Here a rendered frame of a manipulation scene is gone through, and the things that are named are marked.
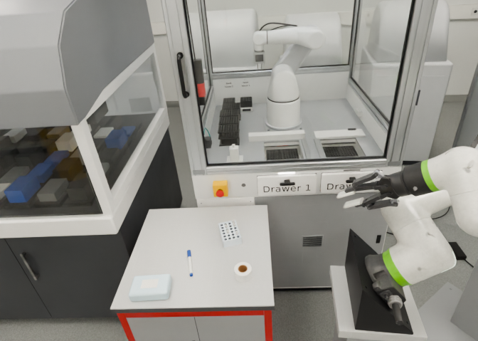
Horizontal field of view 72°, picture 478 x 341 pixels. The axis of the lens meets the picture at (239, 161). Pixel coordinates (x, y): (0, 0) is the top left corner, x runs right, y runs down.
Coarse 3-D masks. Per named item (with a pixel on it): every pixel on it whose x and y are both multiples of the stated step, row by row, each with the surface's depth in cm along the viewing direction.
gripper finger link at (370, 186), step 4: (360, 184) 108; (364, 184) 107; (368, 184) 106; (372, 184) 105; (376, 184) 105; (356, 188) 108; (360, 188) 107; (364, 188) 106; (368, 188) 105; (372, 188) 105; (376, 188) 103; (380, 188) 103; (384, 188) 101
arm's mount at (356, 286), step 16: (352, 240) 118; (352, 256) 118; (352, 272) 117; (352, 288) 117; (368, 288) 104; (352, 304) 117; (368, 304) 104; (384, 304) 106; (368, 320) 108; (384, 320) 107
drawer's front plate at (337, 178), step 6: (324, 174) 161; (330, 174) 161; (336, 174) 160; (342, 174) 160; (348, 174) 160; (354, 174) 160; (360, 174) 160; (366, 174) 160; (324, 180) 162; (330, 180) 162; (336, 180) 162; (342, 180) 162; (372, 180) 162; (378, 180) 161; (324, 186) 164; (330, 186) 164; (336, 186) 164; (342, 186) 164; (348, 186) 164; (324, 192) 166; (330, 192) 166
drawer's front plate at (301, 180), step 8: (264, 176) 163; (272, 176) 163; (280, 176) 162; (288, 176) 162; (296, 176) 162; (304, 176) 161; (312, 176) 161; (264, 184) 165; (272, 184) 164; (296, 184) 164; (304, 184) 164; (312, 184) 164; (264, 192) 167; (272, 192) 167; (280, 192) 167; (288, 192) 167; (296, 192) 167; (304, 192) 166; (312, 192) 166
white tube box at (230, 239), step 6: (222, 222) 156; (228, 222) 156; (222, 228) 154; (228, 228) 153; (234, 228) 153; (222, 234) 150; (228, 234) 150; (234, 234) 149; (222, 240) 149; (228, 240) 146; (234, 240) 147; (240, 240) 148; (228, 246) 148
